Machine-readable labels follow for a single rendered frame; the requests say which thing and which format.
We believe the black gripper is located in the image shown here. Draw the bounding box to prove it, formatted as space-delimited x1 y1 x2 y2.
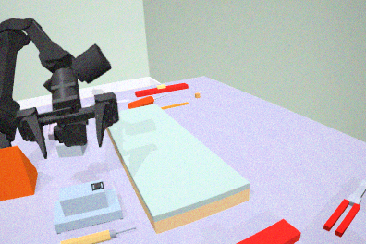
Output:
15 80 119 159

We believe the orange-handled awl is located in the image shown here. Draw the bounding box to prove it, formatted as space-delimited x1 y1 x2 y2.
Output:
128 93 168 109

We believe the red long rectangular bar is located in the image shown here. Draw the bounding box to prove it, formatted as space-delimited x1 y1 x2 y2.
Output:
237 219 301 244
135 83 189 97

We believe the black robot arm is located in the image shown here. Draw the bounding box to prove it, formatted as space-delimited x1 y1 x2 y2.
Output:
0 18 112 149

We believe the yellow-handled awl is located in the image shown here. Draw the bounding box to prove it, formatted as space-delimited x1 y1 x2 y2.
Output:
60 227 137 244

